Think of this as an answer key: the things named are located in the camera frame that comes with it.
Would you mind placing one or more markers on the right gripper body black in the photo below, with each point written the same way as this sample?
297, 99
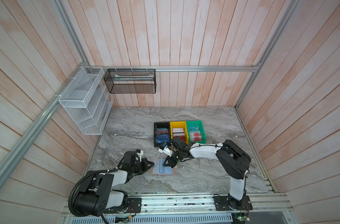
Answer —
177, 154

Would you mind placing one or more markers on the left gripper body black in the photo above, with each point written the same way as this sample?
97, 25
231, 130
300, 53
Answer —
138, 167

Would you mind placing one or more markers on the tan leather card holder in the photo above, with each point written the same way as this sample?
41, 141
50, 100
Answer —
160, 169

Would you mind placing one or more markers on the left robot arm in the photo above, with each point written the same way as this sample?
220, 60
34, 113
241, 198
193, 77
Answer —
94, 193

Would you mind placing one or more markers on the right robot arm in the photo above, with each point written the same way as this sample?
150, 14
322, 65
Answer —
233, 159

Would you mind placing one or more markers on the red and white cards stack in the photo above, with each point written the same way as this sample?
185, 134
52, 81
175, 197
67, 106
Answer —
179, 132

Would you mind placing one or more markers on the clear cards with red circles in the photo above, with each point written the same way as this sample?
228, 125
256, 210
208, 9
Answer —
195, 133

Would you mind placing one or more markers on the blue VIP cards stack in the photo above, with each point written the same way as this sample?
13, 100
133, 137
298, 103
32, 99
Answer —
162, 135

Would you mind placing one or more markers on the green plastic bin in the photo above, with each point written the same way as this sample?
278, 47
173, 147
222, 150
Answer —
200, 125

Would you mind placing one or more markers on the yellow plastic bin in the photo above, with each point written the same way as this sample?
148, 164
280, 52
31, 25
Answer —
180, 124

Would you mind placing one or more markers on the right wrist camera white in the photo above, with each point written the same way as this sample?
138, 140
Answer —
164, 148

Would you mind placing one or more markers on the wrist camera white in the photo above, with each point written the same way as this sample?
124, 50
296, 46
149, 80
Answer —
164, 148
138, 155

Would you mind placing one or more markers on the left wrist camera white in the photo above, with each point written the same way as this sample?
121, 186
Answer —
138, 155

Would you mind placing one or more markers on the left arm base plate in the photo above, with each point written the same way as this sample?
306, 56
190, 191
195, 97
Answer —
129, 206

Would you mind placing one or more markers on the aluminium front rail frame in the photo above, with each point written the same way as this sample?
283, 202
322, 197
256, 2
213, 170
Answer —
195, 208

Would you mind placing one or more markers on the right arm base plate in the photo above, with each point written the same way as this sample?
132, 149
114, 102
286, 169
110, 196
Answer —
227, 203

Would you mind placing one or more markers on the white wire mesh shelf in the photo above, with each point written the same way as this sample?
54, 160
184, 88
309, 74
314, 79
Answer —
86, 100

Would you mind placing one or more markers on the black wire mesh basket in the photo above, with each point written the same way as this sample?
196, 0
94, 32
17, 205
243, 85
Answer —
130, 81

